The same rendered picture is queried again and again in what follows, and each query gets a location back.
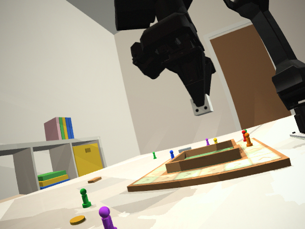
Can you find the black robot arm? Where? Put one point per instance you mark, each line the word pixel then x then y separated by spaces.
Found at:
pixel 289 79

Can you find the brown flat bar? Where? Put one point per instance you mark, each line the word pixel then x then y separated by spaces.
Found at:
pixel 94 180

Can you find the yellow flat disc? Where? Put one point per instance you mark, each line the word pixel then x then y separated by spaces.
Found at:
pixel 77 220

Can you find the orange game pawn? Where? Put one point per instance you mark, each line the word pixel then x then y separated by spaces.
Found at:
pixel 249 143

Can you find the white die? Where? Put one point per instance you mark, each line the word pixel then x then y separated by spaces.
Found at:
pixel 207 108

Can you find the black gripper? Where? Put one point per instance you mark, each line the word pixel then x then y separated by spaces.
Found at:
pixel 185 50

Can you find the brown wooden board game track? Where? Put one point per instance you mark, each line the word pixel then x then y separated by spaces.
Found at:
pixel 216 177

